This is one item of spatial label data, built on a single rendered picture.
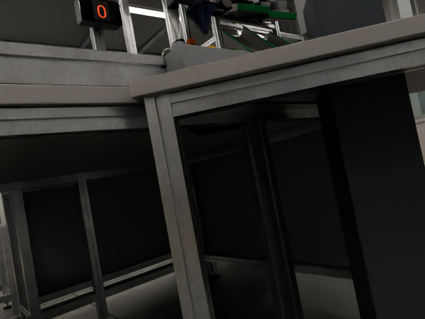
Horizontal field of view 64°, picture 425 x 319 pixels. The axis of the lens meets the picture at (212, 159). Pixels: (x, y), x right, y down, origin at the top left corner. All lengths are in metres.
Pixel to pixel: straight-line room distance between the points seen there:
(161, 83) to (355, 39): 0.31
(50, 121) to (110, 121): 0.09
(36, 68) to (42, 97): 0.11
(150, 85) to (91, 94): 0.10
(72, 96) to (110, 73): 0.15
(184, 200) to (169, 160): 0.07
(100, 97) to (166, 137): 0.13
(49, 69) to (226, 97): 0.32
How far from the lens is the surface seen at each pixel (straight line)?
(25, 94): 0.58
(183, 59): 0.75
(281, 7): 1.38
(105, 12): 1.13
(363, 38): 0.61
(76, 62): 0.72
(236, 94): 0.58
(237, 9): 1.21
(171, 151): 0.59
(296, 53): 0.58
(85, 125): 0.61
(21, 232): 1.97
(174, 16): 2.62
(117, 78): 0.73
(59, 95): 0.60
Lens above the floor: 0.67
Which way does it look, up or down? 3 degrees up
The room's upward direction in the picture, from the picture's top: 11 degrees counter-clockwise
